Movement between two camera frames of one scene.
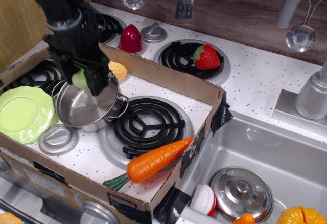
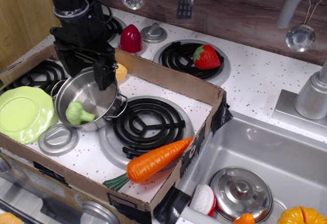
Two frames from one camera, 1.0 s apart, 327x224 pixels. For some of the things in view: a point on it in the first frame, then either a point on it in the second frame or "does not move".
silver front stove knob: [57, 139] does not move
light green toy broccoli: [79, 80] → [75, 114]
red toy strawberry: [205, 57] does not move
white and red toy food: [203, 199] does not move
